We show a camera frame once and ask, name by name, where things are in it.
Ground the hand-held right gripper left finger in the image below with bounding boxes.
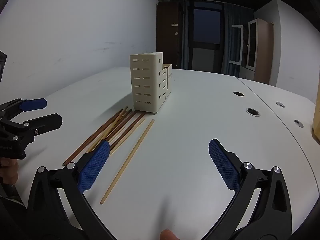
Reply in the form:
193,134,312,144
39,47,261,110
27,140,118,240

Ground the dark glass balcony door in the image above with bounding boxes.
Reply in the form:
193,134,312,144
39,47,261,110
186,1,225,73

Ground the light bamboo chopstick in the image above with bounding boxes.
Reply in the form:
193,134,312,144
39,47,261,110
100,119,155,204
103,106,128,141
109,117,146,156

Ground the dark brown wardrobe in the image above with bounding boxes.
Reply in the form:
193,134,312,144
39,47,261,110
157,0,185,70

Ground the brown paper bag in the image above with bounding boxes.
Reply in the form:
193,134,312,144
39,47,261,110
312,99,320,143

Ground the person's left hand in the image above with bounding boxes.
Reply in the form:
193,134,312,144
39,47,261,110
0,158,19,186

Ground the grey blue curtain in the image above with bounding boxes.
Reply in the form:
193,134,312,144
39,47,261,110
221,4,253,77

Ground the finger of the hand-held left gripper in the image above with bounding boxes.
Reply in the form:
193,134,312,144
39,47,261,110
0,98,47,123
0,113,63,141

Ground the cream slotted utensil holder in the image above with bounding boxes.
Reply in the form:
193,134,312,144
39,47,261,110
129,52,173,113

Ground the person's right hand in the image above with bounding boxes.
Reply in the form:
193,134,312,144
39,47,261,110
160,229,181,240

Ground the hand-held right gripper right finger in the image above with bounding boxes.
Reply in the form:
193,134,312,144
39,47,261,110
209,139,292,240

